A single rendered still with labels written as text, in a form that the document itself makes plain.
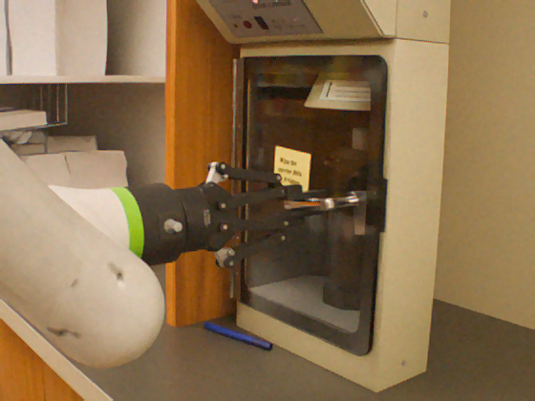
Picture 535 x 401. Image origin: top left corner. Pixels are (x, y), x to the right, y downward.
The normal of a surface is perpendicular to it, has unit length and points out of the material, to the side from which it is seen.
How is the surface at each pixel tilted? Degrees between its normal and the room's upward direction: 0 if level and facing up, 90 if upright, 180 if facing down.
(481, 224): 90
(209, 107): 90
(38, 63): 99
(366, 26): 135
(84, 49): 89
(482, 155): 90
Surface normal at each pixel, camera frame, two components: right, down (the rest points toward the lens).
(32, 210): 0.88, -0.03
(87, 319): 0.43, 0.50
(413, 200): 0.62, 0.15
